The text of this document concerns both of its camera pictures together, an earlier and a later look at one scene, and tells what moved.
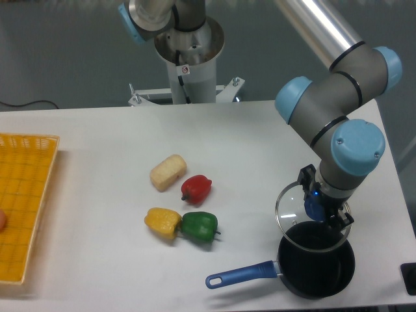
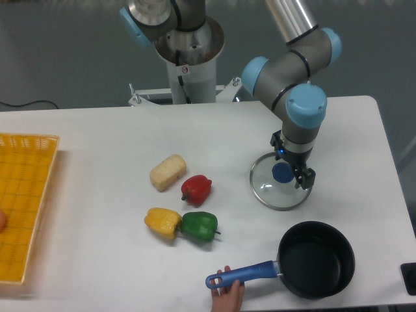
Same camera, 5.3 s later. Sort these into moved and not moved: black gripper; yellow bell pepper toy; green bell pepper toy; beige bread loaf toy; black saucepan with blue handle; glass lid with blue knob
Moved: black gripper; glass lid with blue knob
Not moved: beige bread loaf toy; black saucepan with blue handle; yellow bell pepper toy; green bell pepper toy
